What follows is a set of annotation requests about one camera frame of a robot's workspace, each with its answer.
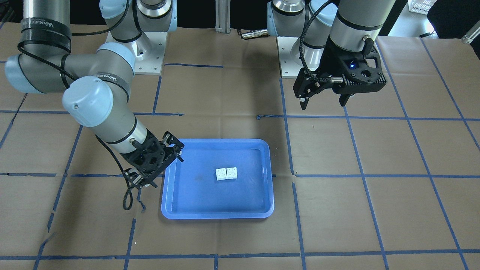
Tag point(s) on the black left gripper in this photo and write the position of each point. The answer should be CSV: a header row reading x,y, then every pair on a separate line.
x,y
332,59

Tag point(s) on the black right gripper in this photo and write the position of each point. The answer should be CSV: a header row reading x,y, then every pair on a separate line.
x,y
164,144

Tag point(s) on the white block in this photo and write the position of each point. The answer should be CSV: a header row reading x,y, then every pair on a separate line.
x,y
221,174
231,173

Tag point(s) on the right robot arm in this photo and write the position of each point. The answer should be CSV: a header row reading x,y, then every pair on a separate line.
x,y
96,87

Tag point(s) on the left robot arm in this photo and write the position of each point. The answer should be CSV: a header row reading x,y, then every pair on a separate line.
x,y
346,22

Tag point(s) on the blue plastic tray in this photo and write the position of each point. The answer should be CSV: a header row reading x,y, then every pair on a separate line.
x,y
191,191

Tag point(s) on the white plastic basket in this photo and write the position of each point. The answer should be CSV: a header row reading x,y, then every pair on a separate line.
x,y
420,6

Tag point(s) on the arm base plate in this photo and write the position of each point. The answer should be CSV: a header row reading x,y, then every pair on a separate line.
x,y
149,50
289,56

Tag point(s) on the metal cable connector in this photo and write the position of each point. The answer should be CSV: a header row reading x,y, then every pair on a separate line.
x,y
253,34

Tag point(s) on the aluminium frame post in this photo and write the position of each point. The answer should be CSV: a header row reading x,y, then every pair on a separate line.
x,y
222,16

